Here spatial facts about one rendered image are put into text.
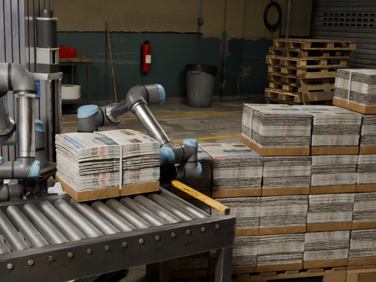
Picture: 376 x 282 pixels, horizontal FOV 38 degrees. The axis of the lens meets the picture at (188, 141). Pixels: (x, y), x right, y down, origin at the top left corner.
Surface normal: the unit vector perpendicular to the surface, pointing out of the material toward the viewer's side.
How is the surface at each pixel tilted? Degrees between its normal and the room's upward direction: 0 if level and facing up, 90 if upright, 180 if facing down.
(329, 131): 90
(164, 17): 90
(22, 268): 90
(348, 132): 90
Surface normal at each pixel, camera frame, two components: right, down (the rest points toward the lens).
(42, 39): -0.38, 0.18
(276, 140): 0.21, 0.22
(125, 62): 0.51, 0.20
